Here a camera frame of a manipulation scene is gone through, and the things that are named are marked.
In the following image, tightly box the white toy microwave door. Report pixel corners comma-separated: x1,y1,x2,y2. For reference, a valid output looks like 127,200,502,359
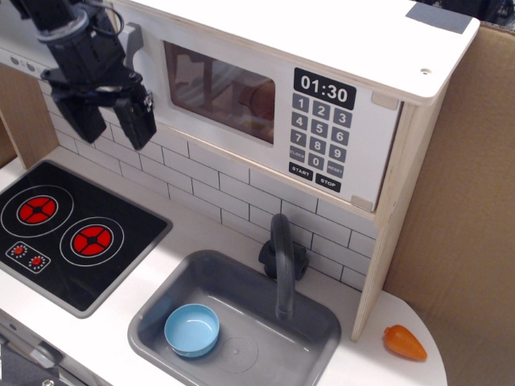
122,18,402,212

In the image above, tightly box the wooden toy microwave cabinet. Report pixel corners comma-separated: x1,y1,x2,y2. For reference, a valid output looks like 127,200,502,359
109,1,479,339

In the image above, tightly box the orange toy carrot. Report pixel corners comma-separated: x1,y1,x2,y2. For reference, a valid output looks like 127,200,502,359
383,325,427,361

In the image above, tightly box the grey toy sink basin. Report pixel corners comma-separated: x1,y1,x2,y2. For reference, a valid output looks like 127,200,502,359
128,250,341,385

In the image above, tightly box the light blue bowl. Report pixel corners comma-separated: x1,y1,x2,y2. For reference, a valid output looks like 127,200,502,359
163,304,220,358

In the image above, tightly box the black toy stove top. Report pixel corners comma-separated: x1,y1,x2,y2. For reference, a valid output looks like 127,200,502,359
1,161,172,318

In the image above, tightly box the orange transparent toy pot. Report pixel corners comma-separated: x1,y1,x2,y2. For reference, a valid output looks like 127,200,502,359
238,80,275,143

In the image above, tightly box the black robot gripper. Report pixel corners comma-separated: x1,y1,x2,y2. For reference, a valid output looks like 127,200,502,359
38,15,157,150

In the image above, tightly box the grey range hood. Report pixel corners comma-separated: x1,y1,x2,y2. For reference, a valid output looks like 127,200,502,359
1,1,57,78

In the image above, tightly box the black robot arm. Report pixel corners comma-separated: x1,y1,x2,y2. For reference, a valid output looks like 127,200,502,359
13,1,156,150

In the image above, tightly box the brown cardboard panel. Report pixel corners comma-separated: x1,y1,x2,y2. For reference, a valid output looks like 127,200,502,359
384,23,514,385

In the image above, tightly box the dark grey toy faucet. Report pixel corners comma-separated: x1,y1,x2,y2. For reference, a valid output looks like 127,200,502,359
258,214,308,321

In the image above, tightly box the grey tape patch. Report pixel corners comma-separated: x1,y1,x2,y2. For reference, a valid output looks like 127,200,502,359
406,2,472,34

